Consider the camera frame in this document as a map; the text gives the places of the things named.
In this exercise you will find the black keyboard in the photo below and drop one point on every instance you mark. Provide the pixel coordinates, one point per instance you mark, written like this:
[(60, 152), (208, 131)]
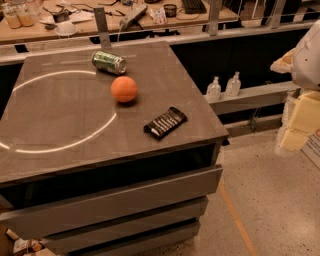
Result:
[(194, 7)]

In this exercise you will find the orange liquid jar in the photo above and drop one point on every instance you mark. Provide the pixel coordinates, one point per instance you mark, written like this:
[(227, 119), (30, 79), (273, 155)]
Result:
[(11, 16), (24, 15)]

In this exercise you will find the orange ball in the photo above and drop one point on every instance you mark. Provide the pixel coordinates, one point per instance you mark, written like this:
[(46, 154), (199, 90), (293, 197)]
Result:
[(124, 89)]

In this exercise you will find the black rxbar chocolate bar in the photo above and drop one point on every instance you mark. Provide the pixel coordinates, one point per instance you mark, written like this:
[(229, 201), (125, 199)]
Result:
[(164, 124)]

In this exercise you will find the white cardboard box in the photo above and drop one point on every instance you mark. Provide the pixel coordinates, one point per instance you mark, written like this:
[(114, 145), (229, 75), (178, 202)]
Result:
[(312, 148)]

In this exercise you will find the clear sanitizer bottle left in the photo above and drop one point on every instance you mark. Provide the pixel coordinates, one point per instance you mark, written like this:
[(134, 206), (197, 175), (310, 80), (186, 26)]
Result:
[(214, 90)]

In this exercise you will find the clear sanitizer bottle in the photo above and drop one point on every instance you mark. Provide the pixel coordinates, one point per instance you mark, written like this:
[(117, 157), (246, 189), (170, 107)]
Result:
[(214, 90), (233, 85)]

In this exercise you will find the green soda can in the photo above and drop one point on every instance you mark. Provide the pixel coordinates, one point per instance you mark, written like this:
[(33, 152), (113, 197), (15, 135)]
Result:
[(109, 62)]

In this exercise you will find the black cup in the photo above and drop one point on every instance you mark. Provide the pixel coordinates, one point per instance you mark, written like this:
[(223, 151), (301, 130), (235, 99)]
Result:
[(170, 10)]

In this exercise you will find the orange liquid jar right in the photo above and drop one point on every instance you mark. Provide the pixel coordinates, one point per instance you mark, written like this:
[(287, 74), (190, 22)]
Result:
[(24, 15)]

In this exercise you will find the white bowl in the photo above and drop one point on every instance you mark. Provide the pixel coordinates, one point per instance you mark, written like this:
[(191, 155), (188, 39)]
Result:
[(65, 29)]

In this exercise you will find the clear sanitizer bottle right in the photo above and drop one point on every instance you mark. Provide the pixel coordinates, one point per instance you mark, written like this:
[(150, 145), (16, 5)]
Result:
[(233, 85)]

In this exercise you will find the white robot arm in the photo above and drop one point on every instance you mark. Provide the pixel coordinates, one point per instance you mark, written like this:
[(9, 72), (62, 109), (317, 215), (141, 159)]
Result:
[(305, 71)]

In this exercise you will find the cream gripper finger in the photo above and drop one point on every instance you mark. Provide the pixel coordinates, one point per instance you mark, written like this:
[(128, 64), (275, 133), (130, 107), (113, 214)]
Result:
[(284, 63), (300, 120)]

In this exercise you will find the grey drawer cabinet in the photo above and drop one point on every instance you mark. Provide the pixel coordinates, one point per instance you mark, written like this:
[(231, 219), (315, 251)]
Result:
[(78, 171)]

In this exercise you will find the orange liquid jar left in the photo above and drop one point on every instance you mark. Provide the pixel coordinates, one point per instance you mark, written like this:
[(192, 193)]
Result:
[(11, 16)]

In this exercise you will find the white power strip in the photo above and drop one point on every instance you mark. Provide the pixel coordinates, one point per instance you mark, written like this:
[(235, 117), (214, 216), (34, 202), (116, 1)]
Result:
[(135, 14)]

